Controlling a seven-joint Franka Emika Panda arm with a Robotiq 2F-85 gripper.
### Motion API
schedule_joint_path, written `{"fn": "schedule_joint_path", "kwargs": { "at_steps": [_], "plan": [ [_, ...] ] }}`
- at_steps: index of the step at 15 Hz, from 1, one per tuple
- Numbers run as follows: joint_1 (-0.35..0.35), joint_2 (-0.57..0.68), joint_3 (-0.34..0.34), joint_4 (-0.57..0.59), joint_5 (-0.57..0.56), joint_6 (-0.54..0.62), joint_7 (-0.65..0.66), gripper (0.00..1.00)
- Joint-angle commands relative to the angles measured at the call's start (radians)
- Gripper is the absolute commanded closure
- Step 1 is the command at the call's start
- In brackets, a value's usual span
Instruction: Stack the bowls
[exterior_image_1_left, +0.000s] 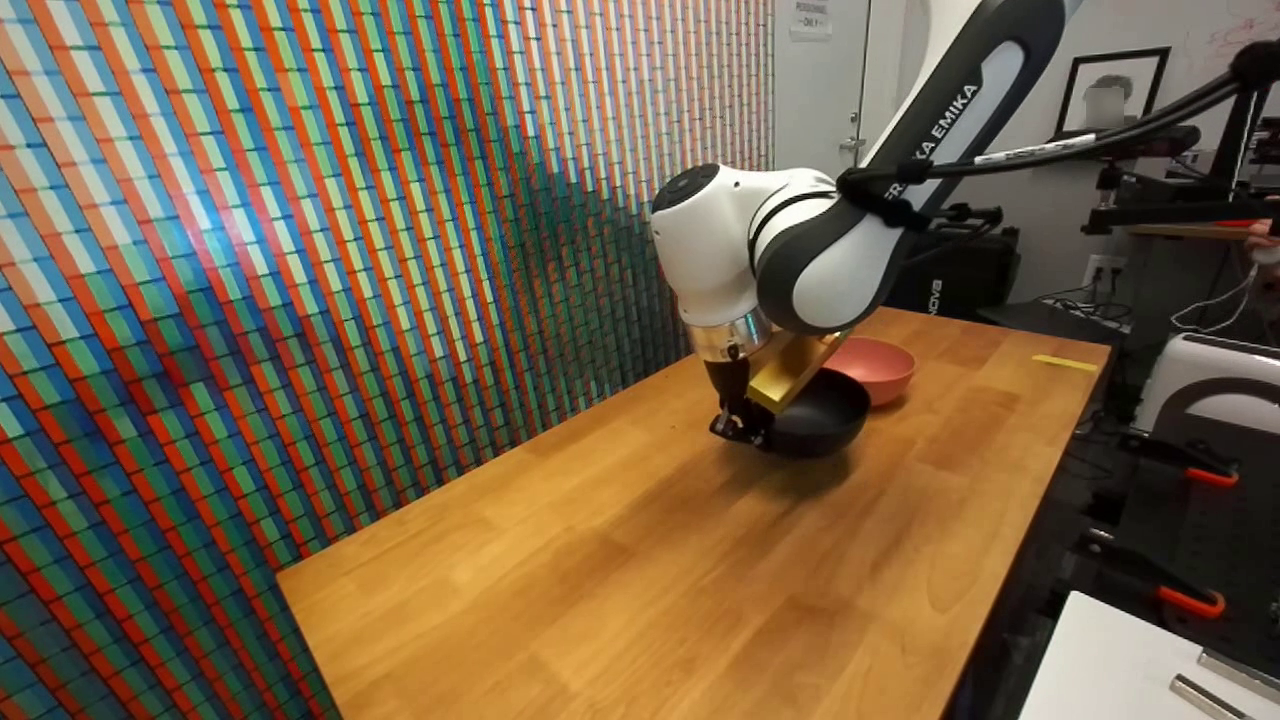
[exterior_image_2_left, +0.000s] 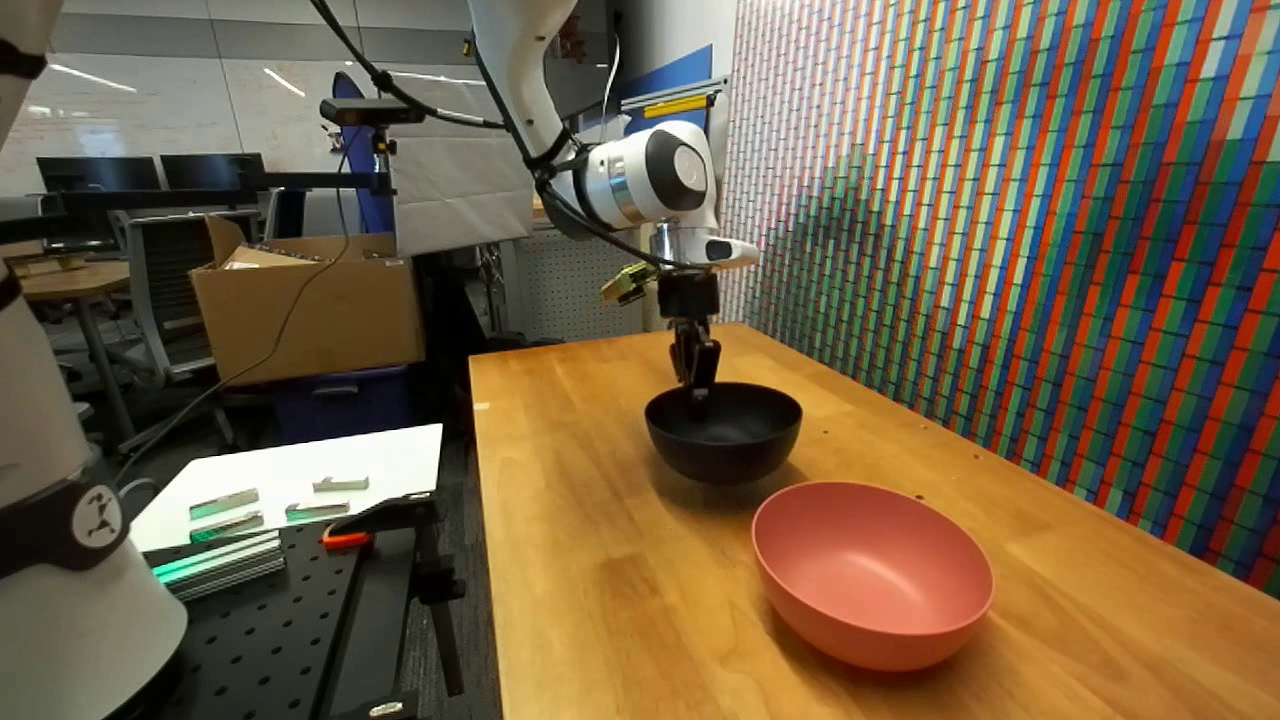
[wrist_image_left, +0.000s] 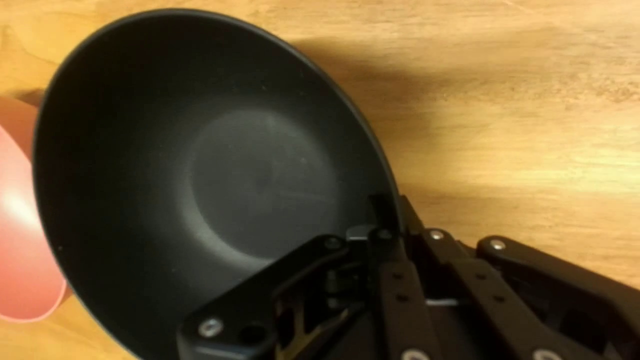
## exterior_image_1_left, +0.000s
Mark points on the short grey metal bar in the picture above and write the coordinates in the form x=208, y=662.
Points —
x=1207, y=697

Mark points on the white wall outlet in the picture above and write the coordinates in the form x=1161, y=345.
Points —
x=1102, y=272

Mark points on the black equipment case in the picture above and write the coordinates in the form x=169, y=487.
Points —
x=953, y=264

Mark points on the black bowl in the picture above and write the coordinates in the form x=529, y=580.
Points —
x=825, y=422

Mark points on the white flat board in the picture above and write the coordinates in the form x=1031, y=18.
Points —
x=1107, y=665

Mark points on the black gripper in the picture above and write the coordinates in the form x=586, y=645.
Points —
x=735, y=376

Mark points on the white paper wall notice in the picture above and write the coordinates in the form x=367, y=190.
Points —
x=809, y=18

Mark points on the orange and black bar clamp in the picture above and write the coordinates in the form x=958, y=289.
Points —
x=1207, y=473
x=1189, y=602

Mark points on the framed portrait picture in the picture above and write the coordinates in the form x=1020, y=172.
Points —
x=1108, y=90

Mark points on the pink bowl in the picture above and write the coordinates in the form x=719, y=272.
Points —
x=880, y=367

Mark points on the black perforated breadboard plate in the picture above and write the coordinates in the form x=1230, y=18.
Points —
x=1252, y=562

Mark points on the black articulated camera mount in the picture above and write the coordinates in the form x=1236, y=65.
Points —
x=1260, y=121

